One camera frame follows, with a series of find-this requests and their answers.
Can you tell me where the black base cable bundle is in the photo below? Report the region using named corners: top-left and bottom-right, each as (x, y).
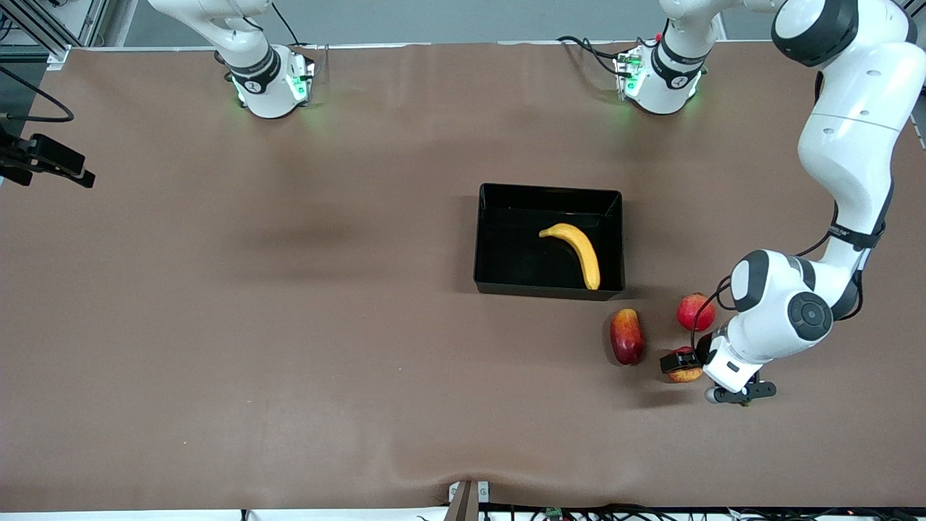
top-left (556, 35), bottom-right (630, 77)

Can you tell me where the aluminium frame post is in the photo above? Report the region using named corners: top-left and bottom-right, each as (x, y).
top-left (0, 0), bottom-right (109, 69)

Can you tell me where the red yellow apple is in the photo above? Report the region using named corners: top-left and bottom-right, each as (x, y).
top-left (666, 346), bottom-right (705, 384)

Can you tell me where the metal table clamp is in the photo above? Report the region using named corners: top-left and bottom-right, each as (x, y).
top-left (443, 480), bottom-right (490, 521)

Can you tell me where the brown table cover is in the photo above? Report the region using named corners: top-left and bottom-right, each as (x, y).
top-left (0, 40), bottom-right (926, 512)

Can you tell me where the red mango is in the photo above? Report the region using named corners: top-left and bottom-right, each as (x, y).
top-left (610, 308), bottom-right (645, 365)

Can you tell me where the round red pomegranate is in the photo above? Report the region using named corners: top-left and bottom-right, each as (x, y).
top-left (676, 292), bottom-right (717, 333)

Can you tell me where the black plastic box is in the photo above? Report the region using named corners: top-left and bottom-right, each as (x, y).
top-left (474, 182), bottom-right (626, 301)

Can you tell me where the yellow banana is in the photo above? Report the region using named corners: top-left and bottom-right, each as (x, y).
top-left (539, 223), bottom-right (601, 291)

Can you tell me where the thin black base cable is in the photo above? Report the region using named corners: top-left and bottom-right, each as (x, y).
top-left (271, 0), bottom-right (305, 48)

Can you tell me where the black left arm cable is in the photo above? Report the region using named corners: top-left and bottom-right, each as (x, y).
top-left (691, 275), bottom-right (894, 355)

